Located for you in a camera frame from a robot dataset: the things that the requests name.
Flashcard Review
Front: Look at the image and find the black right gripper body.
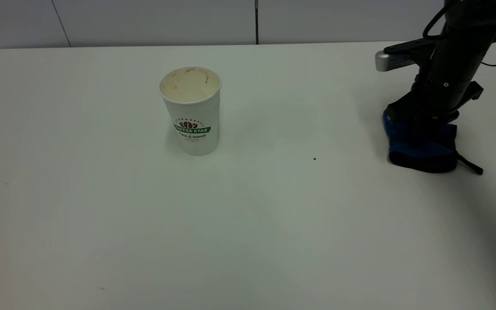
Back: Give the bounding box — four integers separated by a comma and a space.
384, 80, 484, 129

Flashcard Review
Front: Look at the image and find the blue cloth with black trim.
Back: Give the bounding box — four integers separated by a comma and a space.
381, 110, 484, 175

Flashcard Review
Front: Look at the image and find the white paper coffee cup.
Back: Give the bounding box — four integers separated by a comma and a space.
158, 66, 222, 156

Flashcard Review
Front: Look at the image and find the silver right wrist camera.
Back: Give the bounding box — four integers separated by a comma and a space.
375, 40, 433, 72

